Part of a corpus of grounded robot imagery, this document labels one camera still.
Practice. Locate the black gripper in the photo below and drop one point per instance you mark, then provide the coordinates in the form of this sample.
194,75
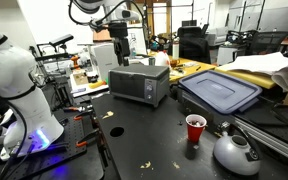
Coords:
120,33

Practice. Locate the grey toaster oven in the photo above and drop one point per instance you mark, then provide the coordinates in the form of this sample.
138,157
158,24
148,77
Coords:
134,85

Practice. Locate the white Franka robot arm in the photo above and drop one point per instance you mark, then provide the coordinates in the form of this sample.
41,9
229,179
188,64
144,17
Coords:
27,110

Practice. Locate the white carton box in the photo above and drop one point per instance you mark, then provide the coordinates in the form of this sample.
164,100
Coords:
105,65

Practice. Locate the white framed board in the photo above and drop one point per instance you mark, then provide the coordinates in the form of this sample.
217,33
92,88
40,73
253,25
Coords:
139,41

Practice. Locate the dark cylindrical mug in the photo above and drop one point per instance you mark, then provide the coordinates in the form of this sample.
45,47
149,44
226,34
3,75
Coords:
151,61

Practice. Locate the black round container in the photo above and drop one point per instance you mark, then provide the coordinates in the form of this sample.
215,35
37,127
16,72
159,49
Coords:
92,77

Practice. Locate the small cardboard box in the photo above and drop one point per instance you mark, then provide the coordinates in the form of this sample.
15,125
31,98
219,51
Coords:
80,78

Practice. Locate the orange black hand tool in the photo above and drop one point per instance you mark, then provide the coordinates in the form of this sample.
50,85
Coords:
75,61

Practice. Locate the white side table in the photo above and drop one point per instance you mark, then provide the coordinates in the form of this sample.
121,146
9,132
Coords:
84,90

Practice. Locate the white bottle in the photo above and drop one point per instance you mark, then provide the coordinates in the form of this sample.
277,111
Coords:
175,50

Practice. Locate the yellow paper scrap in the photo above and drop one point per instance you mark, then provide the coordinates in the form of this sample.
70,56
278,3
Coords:
176,165
108,115
146,165

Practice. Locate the yellow wooden table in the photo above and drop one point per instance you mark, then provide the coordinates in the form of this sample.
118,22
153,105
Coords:
190,70

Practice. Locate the black office chair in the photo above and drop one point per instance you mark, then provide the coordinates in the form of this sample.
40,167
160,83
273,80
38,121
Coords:
194,46

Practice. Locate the black clamp with orange hook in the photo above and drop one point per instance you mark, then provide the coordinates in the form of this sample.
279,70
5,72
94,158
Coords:
78,117

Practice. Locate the black monitor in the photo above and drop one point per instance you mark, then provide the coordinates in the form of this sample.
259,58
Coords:
189,23

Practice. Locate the black clamp with orange tip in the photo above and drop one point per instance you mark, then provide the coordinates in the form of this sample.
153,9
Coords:
81,144

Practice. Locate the blue plastic bin lid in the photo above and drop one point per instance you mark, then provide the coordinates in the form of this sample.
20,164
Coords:
217,90

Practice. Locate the red plastic cup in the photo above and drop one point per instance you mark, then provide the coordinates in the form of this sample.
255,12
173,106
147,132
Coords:
195,131

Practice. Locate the white storage box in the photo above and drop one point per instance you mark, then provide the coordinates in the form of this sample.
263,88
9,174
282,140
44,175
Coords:
226,56

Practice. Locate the yellow flat board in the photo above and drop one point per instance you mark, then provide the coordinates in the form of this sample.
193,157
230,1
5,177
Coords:
250,78

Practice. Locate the white paper sheets pile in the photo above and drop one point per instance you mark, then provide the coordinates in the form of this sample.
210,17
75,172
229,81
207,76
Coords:
260,63

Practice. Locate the white grey electric kettle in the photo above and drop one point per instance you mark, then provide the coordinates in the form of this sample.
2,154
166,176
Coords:
232,155

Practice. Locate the black mesh chair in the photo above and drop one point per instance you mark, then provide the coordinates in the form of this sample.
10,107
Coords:
267,41

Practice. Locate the black stereo camera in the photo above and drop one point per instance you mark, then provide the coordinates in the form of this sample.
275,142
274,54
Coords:
62,40

